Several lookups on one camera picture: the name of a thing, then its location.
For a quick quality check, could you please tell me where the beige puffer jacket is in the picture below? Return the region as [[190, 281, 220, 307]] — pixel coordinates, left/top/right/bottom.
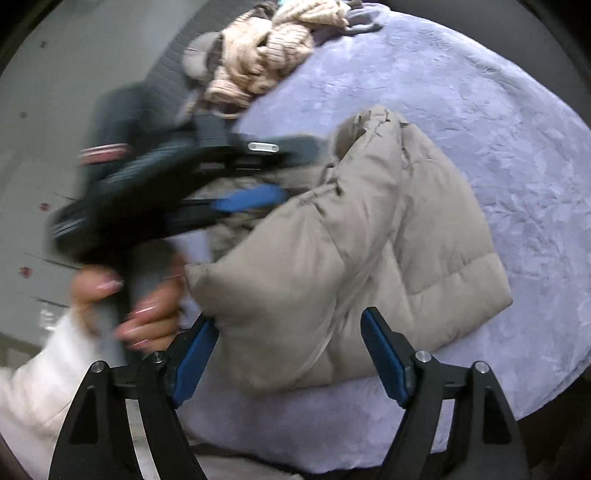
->
[[185, 105, 514, 395]]

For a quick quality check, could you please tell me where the brown fuzzy garment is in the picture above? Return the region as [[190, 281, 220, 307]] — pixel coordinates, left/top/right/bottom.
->
[[182, 32, 227, 116]]

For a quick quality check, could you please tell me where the person's left hand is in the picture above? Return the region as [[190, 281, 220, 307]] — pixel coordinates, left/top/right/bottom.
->
[[69, 257, 188, 352]]

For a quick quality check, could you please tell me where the grey garment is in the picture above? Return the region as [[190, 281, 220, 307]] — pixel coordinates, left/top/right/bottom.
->
[[344, 2, 384, 35]]

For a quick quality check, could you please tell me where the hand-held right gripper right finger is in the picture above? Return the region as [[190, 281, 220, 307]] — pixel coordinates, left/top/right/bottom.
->
[[361, 307, 532, 480]]

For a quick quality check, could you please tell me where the cream knitted sweater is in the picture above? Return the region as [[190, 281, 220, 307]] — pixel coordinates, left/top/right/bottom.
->
[[203, 0, 349, 104]]

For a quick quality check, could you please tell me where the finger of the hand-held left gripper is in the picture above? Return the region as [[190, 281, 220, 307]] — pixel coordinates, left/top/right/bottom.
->
[[170, 184, 290, 232], [196, 114, 329, 170]]

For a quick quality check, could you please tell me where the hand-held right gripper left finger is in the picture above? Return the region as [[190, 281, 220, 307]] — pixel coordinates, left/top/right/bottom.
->
[[48, 314, 220, 480]]

